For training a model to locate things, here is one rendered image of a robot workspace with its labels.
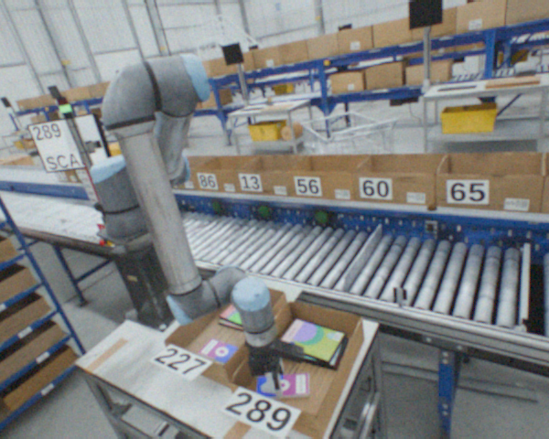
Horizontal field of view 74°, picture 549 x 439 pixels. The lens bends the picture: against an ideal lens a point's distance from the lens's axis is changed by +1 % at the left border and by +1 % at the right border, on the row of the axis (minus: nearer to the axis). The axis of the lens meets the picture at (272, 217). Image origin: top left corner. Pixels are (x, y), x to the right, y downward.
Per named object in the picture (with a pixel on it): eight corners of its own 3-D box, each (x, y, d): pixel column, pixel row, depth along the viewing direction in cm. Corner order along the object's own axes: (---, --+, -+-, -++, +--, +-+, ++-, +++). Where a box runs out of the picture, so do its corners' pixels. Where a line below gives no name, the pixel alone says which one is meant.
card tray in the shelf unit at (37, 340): (-6, 387, 195) (-17, 374, 191) (-27, 369, 212) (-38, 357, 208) (65, 335, 224) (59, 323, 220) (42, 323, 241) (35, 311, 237)
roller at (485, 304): (471, 332, 122) (472, 321, 120) (488, 252, 160) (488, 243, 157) (489, 337, 119) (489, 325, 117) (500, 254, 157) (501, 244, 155)
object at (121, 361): (77, 369, 140) (73, 363, 139) (182, 281, 183) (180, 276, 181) (307, 496, 86) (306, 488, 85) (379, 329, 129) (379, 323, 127)
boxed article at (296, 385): (259, 380, 114) (258, 377, 114) (309, 376, 112) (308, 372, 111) (256, 401, 108) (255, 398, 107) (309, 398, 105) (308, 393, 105)
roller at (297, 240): (257, 282, 173) (254, 273, 171) (306, 230, 210) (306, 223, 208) (265, 283, 170) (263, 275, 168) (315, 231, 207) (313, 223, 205)
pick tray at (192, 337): (170, 362, 130) (161, 341, 125) (235, 296, 157) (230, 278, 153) (231, 390, 114) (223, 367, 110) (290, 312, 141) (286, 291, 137)
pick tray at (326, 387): (234, 406, 108) (226, 382, 104) (292, 320, 137) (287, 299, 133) (322, 443, 93) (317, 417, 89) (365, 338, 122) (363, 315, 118)
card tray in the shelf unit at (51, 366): (12, 412, 204) (3, 399, 199) (-11, 392, 220) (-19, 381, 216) (78, 358, 233) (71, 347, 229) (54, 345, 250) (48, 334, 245)
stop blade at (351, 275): (346, 294, 150) (343, 276, 146) (381, 240, 183) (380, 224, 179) (347, 294, 149) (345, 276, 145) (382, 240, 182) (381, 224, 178)
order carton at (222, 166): (197, 191, 256) (189, 169, 248) (223, 176, 277) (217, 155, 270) (240, 195, 234) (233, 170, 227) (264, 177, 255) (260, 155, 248)
